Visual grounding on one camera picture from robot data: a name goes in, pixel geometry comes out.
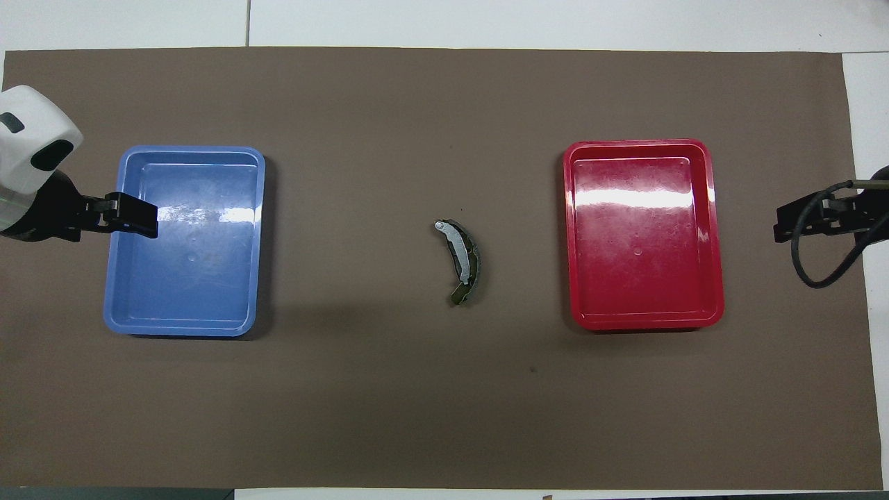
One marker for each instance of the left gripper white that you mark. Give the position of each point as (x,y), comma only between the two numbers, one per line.
(31,132)

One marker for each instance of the blue plastic tray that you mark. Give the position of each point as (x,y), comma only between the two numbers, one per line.
(222,292)

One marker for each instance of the brown table mat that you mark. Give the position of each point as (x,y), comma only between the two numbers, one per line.
(347,403)

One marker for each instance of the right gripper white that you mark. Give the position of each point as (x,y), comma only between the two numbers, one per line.
(881,208)

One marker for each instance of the curved brake shoe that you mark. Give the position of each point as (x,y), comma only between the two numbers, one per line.
(462,260)

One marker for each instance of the red plastic tray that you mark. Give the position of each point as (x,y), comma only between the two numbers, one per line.
(646,264)

